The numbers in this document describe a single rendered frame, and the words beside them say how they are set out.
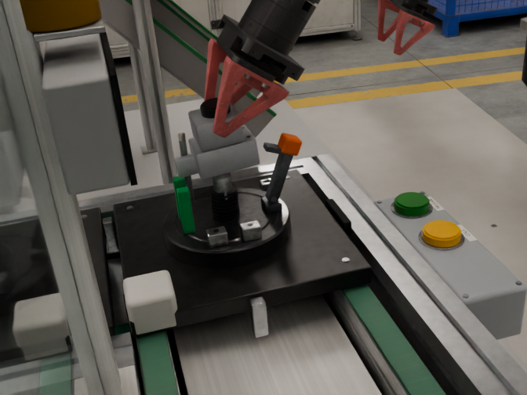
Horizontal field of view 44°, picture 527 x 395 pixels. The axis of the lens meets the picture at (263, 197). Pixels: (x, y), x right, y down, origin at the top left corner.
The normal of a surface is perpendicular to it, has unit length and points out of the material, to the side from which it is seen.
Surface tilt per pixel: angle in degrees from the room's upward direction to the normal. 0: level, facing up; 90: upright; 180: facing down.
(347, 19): 90
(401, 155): 0
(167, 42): 90
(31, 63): 90
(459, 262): 0
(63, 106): 90
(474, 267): 0
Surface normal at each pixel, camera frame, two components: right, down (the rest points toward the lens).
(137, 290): -0.07, -0.88
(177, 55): 0.09, 0.47
